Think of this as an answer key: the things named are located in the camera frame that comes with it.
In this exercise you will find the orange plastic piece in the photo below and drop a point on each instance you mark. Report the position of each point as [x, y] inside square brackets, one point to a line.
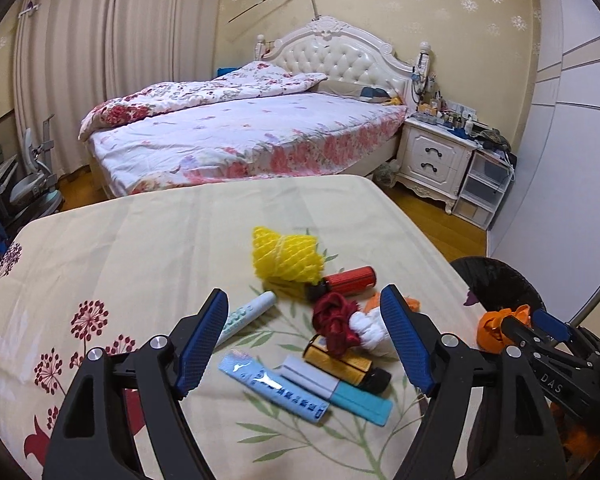
[492, 330]
[372, 302]

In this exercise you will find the floral quilt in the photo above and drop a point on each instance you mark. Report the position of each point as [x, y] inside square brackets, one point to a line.
[180, 95]

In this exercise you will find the white sliding door wardrobe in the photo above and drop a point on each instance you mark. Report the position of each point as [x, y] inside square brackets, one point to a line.
[570, 160]

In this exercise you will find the cluster of bottles and jars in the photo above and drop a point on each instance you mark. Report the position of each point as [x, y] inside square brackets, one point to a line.
[450, 120]

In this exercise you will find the grey office chair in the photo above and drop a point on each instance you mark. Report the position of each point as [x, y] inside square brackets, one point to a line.
[30, 187]

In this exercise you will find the white tufted bed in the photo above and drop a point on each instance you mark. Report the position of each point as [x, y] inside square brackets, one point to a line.
[330, 55]

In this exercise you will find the red bottle with black cap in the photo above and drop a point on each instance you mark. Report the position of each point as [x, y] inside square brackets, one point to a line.
[347, 280]

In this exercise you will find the beige curtain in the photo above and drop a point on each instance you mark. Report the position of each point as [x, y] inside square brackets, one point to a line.
[105, 35]

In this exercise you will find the yellow foam fruit net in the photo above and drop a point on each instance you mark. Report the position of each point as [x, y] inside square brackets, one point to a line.
[285, 257]

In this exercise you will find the white remote control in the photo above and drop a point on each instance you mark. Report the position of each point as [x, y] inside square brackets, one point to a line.
[252, 310]

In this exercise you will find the white cloth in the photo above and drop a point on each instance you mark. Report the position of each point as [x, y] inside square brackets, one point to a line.
[372, 332]

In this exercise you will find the yellow bottle with black cap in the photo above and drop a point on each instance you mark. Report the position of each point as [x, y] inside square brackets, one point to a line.
[340, 362]

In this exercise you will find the teal small box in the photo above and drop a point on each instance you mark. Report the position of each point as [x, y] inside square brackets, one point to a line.
[360, 402]

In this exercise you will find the thin metal pole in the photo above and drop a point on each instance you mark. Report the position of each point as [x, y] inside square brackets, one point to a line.
[265, 2]

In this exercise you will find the blue and silver packet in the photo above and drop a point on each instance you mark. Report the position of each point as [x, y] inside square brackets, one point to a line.
[270, 385]

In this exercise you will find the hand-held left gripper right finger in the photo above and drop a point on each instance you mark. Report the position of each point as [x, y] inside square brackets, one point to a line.
[405, 345]

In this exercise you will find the white nightstand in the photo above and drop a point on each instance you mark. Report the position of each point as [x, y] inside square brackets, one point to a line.
[430, 155]

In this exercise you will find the beige pillow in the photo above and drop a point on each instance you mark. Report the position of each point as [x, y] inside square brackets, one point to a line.
[340, 87]

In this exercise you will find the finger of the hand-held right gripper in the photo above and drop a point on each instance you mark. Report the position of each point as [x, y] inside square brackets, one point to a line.
[517, 337]
[550, 322]

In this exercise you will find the greenish bag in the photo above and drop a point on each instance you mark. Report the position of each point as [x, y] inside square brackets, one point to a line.
[387, 172]

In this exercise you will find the black trash bin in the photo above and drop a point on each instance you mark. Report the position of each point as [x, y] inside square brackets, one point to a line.
[495, 280]

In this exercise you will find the clear plastic drawer unit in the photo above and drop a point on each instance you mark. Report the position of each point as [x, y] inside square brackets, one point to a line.
[480, 190]

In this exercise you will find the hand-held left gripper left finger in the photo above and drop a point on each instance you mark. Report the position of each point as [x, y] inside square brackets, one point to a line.
[202, 345]

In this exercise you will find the dark red scrunchie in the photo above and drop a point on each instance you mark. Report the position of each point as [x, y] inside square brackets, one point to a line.
[335, 320]

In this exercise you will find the cream floral tablecloth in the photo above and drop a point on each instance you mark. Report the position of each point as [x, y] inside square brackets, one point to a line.
[130, 240]

